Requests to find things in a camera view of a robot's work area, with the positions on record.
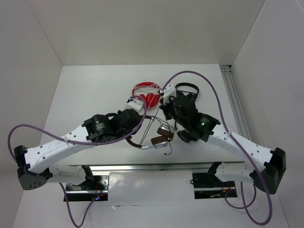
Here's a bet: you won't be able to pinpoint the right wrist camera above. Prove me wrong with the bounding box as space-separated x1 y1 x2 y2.
159 83 176 105

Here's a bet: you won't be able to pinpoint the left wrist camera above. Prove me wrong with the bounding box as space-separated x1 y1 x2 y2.
125 98 145 113

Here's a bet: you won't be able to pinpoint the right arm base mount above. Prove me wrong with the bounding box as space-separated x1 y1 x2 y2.
190 173 238 200

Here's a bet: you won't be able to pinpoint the aluminium side rail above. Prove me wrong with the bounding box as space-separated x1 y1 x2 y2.
220 65 252 140

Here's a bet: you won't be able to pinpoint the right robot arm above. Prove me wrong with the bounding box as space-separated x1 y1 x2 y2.
160 95 286 194

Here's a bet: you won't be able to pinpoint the red headphones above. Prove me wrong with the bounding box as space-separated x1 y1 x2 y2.
132 82 160 109

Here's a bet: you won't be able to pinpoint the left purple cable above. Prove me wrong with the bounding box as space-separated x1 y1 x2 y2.
7 95 147 228

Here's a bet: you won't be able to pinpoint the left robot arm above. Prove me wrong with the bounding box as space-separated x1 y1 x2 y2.
14 109 144 190

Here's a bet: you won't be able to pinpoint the black headphones far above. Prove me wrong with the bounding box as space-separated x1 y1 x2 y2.
175 82 200 102

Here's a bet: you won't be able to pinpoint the black headphones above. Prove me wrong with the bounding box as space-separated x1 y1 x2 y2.
175 82 200 102
174 122 197 143

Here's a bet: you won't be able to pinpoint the thin black headphone cable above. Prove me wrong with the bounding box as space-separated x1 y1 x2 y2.
137 99 176 156

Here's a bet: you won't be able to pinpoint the black headphones near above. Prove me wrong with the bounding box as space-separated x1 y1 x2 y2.
174 122 197 143

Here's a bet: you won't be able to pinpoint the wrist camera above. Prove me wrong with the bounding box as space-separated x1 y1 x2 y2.
159 83 176 105
125 98 145 113

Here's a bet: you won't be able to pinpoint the brown silver headphones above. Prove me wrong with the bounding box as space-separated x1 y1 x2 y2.
126 115 175 150

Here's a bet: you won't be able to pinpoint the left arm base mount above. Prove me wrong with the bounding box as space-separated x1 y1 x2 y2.
65 173 110 202

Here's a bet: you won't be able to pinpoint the aluminium front rail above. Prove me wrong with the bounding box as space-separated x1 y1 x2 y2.
57 162 226 176

